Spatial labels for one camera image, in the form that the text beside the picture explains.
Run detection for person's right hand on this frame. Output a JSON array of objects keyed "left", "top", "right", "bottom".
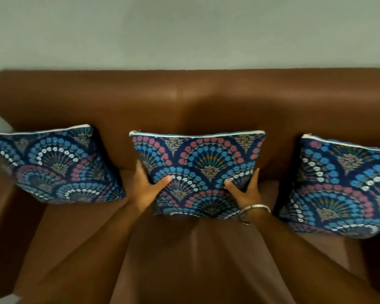
[{"left": 224, "top": 168, "right": 263, "bottom": 210}]

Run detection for person's left hand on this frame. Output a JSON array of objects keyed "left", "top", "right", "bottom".
[{"left": 129, "top": 160, "right": 173, "bottom": 214}]

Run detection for blue patterned cushion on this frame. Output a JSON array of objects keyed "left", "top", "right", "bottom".
[
  {"left": 129, "top": 130, "right": 266, "bottom": 220},
  {"left": 0, "top": 124, "right": 126, "bottom": 204},
  {"left": 278, "top": 133, "right": 380, "bottom": 239}
]

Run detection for person's right forearm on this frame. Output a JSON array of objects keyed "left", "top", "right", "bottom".
[{"left": 245, "top": 208, "right": 380, "bottom": 304}]

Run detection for person's left forearm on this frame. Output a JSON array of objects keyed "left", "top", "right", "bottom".
[{"left": 17, "top": 201, "right": 146, "bottom": 304}]

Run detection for brown leather sofa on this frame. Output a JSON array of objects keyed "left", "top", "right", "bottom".
[{"left": 0, "top": 68, "right": 380, "bottom": 304}]

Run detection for silver bracelet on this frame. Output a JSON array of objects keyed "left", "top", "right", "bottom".
[{"left": 237, "top": 204, "right": 272, "bottom": 226}]

